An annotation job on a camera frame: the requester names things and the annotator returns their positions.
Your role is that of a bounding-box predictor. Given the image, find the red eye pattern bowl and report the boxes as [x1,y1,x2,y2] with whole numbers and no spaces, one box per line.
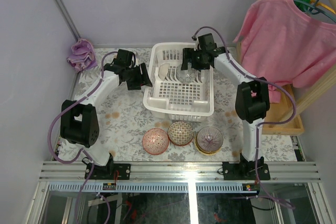
[142,128,170,155]

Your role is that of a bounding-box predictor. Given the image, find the green clothes hanger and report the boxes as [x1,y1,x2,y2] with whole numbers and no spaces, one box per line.
[293,0,335,15]

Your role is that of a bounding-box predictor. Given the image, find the pink t-shirt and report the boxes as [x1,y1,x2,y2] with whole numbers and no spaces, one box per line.
[234,0,335,88]

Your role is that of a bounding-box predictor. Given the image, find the floral table mat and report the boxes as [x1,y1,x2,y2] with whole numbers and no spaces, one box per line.
[75,48,297,162]

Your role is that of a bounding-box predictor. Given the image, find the white plastic dish rack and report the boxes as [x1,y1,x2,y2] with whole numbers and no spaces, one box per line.
[143,42,214,122]

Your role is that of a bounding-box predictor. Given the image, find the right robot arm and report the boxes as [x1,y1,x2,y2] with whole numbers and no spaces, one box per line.
[180,34,270,179]

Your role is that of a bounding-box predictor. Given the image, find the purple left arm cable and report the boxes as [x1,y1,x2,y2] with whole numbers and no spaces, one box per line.
[47,50,119,164]

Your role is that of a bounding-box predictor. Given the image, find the aluminium mounting rail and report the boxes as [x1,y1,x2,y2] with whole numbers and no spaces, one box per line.
[39,161,322,183]

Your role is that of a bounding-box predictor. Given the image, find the brown checker pattern bowl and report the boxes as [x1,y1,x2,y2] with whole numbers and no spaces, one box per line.
[167,121,194,146]

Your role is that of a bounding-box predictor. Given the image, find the yellow rimmed bottom bowl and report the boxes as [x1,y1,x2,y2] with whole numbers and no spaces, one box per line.
[194,142,221,156]

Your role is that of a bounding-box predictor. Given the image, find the purple folded cloth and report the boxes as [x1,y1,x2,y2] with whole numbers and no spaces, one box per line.
[67,38,97,72]

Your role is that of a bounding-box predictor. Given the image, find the purple striped bowl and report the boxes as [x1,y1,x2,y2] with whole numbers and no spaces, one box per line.
[196,126,224,152]

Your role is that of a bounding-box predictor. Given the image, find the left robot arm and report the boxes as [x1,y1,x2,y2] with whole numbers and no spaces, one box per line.
[60,49,152,179]

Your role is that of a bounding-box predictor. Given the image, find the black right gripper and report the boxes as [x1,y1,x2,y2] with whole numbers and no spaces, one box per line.
[181,48,210,71]

